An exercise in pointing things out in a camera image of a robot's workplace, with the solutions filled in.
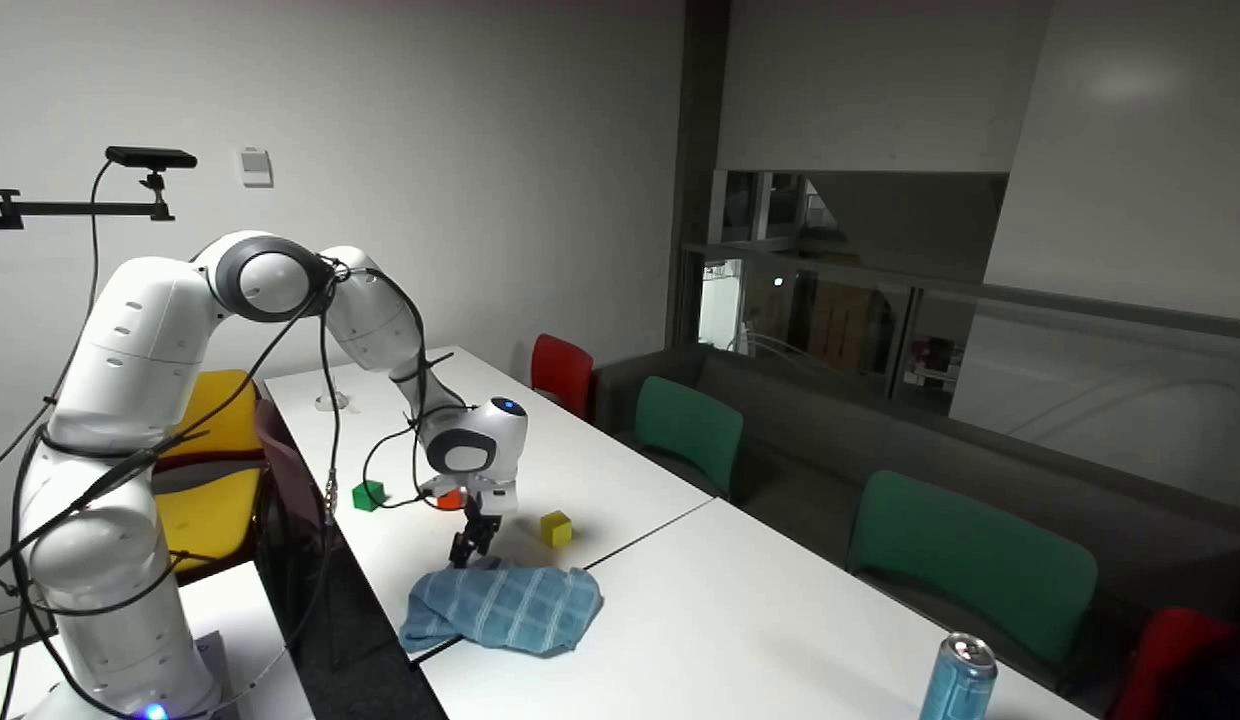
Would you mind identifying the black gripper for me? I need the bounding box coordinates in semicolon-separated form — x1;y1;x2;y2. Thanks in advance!
445;484;516;573

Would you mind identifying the blue checked cloth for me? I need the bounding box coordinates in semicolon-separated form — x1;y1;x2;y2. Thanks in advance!
399;560;607;661

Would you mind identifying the yellow cube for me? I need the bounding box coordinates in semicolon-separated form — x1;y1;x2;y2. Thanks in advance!
535;507;579;552

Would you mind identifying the red chair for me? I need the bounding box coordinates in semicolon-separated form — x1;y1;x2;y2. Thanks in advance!
529;331;598;426
1105;605;1240;720

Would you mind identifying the green chair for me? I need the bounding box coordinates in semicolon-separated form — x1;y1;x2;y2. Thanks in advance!
847;469;1101;671
626;372;746;503

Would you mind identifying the yellow chair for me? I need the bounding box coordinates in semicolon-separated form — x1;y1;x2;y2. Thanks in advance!
146;367;268;577

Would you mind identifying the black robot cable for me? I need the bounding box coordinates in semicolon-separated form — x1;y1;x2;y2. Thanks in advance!
0;264;445;720

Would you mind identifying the white wall thermostat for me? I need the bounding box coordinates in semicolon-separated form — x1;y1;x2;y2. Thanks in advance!
236;145;274;191

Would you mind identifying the black camera cable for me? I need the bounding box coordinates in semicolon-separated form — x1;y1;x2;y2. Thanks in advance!
0;155;120;484

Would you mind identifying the black camera on boom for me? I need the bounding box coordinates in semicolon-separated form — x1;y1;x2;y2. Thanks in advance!
0;141;199;238

